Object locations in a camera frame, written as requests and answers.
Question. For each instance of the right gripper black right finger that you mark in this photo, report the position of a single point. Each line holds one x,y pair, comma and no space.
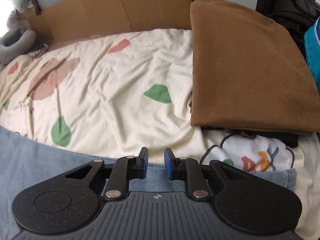
187,170

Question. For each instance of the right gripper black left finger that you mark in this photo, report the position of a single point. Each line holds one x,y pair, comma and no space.
122,172

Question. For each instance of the white printed t-shirt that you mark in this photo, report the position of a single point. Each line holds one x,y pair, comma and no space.
256,154

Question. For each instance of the cream bear print bedsheet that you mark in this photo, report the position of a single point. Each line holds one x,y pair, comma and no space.
112,96

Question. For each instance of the brown folded garment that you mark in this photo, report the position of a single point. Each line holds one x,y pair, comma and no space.
248,73

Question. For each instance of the grey neck pillow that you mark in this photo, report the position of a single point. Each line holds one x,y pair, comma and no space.
15,43

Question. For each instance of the brown cardboard sheet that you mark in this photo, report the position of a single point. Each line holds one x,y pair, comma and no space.
71,21

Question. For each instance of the teal blue bag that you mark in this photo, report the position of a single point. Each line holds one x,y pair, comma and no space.
312,48

